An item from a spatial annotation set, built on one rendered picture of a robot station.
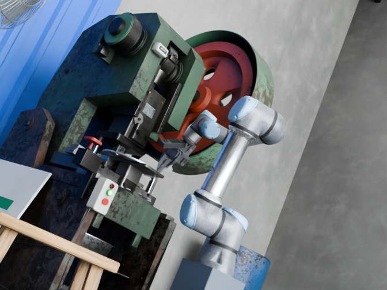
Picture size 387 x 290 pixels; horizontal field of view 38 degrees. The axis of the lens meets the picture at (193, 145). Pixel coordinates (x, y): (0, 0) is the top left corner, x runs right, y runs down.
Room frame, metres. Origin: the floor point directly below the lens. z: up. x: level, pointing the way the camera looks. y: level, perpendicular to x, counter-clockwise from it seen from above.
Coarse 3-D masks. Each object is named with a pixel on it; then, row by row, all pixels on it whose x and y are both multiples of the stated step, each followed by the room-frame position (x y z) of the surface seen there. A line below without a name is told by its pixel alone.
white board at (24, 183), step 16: (0, 160) 2.78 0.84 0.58; (0, 176) 2.70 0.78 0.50; (16, 176) 2.63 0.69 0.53; (32, 176) 2.55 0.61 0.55; (48, 176) 2.49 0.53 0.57; (0, 192) 2.63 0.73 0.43; (16, 192) 2.56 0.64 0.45; (32, 192) 2.49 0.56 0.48; (0, 208) 2.56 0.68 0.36; (16, 208) 2.49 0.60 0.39
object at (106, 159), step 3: (99, 156) 2.63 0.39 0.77; (102, 156) 2.62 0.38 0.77; (105, 156) 2.60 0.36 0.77; (108, 156) 2.59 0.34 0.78; (105, 159) 2.60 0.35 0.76; (108, 159) 2.59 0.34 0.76; (105, 162) 2.59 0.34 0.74; (108, 162) 2.60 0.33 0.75; (111, 162) 2.61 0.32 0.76; (114, 162) 2.62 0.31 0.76; (111, 165) 2.61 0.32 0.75; (114, 165) 2.62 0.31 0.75; (117, 165) 2.64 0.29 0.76; (114, 168) 2.63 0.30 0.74
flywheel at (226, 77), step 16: (208, 48) 2.95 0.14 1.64; (224, 48) 2.87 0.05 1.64; (240, 48) 2.79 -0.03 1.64; (208, 64) 2.97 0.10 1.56; (224, 64) 2.89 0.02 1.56; (240, 64) 2.76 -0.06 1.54; (208, 80) 2.93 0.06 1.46; (224, 80) 2.86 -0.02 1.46; (240, 80) 2.78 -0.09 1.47; (208, 96) 2.87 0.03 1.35; (224, 96) 2.92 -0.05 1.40; (240, 96) 2.70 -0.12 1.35; (192, 112) 2.93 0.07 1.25; (224, 112) 2.79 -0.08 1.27; (208, 144) 2.75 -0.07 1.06
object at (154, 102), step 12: (156, 96) 2.62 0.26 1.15; (144, 108) 2.59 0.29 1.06; (156, 108) 2.64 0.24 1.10; (120, 120) 2.61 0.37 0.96; (132, 120) 2.57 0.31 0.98; (144, 120) 2.62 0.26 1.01; (156, 120) 2.67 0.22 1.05; (120, 132) 2.59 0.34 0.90; (132, 132) 2.57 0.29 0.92; (144, 132) 2.60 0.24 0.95; (144, 144) 2.62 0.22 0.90
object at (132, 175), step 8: (112, 160) 2.60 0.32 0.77; (120, 160) 2.54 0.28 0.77; (128, 160) 2.50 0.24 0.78; (120, 168) 2.55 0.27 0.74; (128, 168) 2.52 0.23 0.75; (136, 168) 2.55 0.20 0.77; (144, 168) 2.47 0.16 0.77; (152, 168) 2.45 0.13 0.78; (128, 176) 2.53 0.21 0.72; (136, 176) 2.56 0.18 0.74; (160, 176) 2.50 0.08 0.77; (120, 184) 2.52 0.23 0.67; (128, 184) 2.55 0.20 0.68; (136, 184) 2.58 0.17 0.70
